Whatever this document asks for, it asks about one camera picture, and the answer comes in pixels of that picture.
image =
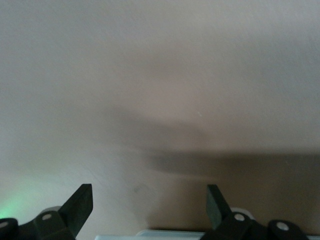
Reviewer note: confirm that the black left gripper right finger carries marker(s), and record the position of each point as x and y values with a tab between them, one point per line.
217	212

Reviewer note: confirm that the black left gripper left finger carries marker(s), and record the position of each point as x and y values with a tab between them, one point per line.
75	212

